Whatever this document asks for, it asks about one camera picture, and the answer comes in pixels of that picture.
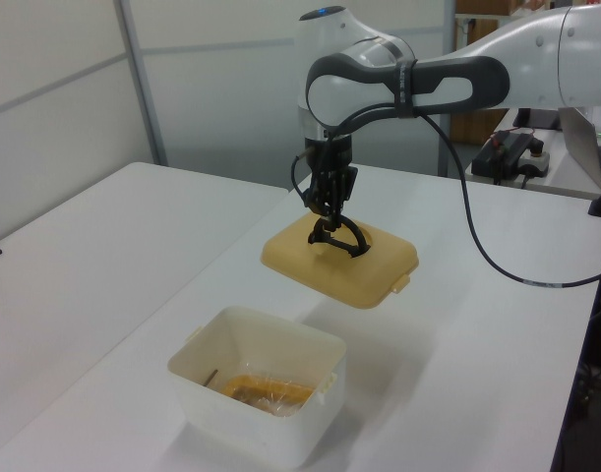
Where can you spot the black stand foot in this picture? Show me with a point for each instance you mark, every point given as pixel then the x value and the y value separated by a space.
pixel 541 119

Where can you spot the grey open laptop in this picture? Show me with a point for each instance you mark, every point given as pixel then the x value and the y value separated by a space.
pixel 580 142

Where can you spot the tan plastic case lid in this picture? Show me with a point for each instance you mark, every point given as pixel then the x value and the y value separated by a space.
pixel 300 255

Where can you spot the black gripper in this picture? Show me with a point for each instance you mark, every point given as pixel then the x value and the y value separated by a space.
pixel 329 153

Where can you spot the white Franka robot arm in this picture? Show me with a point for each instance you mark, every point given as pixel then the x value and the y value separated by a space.
pixel 526 44

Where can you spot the dark metal hex key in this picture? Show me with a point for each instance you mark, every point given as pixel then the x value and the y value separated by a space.
pixel 210 378

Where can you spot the white plastic tool case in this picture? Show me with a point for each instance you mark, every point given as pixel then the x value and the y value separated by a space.
pixel 260 442

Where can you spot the grey emergency stop box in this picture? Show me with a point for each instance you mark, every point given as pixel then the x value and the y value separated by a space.
pixel 535 159

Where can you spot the black power supply box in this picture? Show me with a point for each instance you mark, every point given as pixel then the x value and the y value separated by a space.
pixel 497 152

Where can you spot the grey partition post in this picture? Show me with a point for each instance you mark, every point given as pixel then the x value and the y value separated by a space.
pixel 444 147
pixel 142 98

